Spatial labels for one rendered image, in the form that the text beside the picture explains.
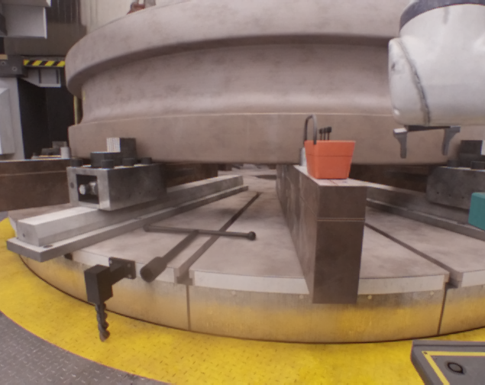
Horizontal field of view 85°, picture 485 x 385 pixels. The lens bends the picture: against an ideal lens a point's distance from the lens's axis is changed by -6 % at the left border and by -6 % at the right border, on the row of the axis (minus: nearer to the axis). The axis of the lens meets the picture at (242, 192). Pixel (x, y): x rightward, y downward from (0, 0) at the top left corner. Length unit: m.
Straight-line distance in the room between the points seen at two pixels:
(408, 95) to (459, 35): 0.11
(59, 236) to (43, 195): 1.19
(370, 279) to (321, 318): 0.25
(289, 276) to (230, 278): 0.23
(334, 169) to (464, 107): 0.51
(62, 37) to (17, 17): 0.94
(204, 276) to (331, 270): 0.51
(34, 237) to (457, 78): 1.52
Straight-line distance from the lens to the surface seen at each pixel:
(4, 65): 4.60
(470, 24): 0.56
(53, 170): 2.68
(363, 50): 1.86
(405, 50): 0.55
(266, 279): 1.12
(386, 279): 1.22
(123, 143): 1.77
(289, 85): 1.70
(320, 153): 0.94
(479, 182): 1.86
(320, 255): 0.89
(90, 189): 1.75
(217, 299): 1.23
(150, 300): 1.38
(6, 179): 2.67
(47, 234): 1.51
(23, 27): 3.81
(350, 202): 0.86
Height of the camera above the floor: 0.81
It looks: 10 degrees down
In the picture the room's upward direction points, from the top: straight up
